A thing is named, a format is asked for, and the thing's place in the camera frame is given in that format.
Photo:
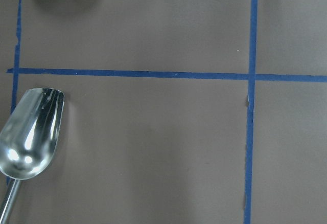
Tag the steel ice scoop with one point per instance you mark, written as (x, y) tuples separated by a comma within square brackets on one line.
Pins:
[(29, 139)]

